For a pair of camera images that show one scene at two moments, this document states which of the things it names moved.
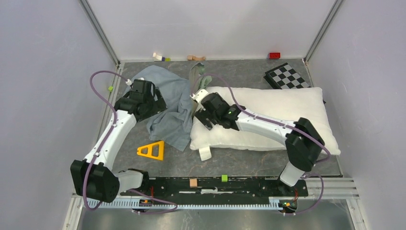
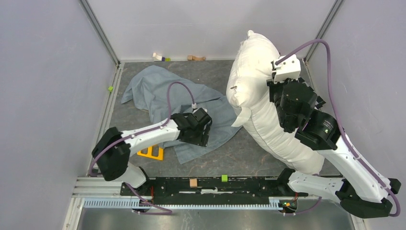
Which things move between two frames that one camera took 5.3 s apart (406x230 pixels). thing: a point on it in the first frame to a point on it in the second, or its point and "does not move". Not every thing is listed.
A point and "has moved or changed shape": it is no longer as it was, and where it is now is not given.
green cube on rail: [224, 178] does not move
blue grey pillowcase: [173, 126] has moved or changed shape
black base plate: [220, 187] does not move
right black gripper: [202, 114] to [273, 86]
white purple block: [158, 58] does not move
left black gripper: [159, 105] to [201, 139]
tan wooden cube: [193, 183] does not move
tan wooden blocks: [193, 58] does not move
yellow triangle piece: [150, 150] does not move
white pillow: [291, 103] has moved or changed shape
